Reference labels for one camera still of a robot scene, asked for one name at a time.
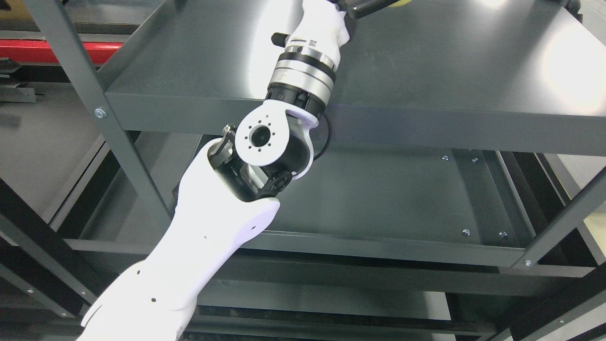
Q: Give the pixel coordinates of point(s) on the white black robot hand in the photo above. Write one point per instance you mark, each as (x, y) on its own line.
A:
(323, 29)

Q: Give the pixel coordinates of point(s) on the yellow plastic cup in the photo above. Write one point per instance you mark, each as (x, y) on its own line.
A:
(400, 3)

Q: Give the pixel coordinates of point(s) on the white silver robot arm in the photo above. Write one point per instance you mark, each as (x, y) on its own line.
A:
(226, 197)

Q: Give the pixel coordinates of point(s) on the grey metal shelf unit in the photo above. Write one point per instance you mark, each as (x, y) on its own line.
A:
(431, 207)

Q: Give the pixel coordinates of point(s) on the black metal shelf rack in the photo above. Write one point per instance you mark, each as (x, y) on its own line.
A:
(62, 190)

